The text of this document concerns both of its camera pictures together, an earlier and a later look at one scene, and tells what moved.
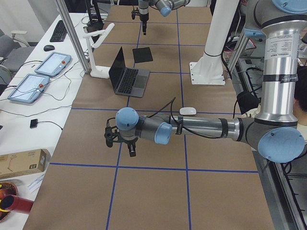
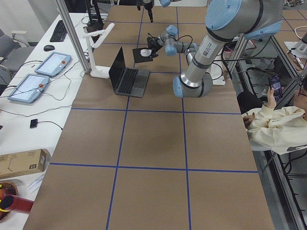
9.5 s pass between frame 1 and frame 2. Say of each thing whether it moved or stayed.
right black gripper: moved
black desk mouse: stayed
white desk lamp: stayed
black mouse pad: stayed
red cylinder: stayed
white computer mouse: moved
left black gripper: moved
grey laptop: stayed
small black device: stayed
